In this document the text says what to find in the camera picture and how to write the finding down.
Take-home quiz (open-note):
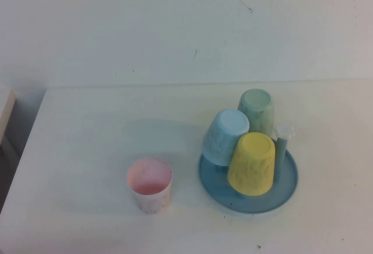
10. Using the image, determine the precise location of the pink plastic cup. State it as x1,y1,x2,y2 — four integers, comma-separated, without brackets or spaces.
126,157,174,214

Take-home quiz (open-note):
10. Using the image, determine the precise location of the light blue plastic cup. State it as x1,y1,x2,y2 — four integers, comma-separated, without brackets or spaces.
200,108,251,167

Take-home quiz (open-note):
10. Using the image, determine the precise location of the green plastic cup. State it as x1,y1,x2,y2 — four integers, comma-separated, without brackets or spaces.
237,89,275,136

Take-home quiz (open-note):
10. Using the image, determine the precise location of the yellow plastic cup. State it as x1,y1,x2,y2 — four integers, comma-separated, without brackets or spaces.
227,132,276,196

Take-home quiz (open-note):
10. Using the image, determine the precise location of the blue round cup stand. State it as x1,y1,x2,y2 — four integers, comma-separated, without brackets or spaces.
198,124,300,216

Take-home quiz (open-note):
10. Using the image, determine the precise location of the beige furniture board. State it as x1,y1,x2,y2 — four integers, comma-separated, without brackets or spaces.
0,89,17,150

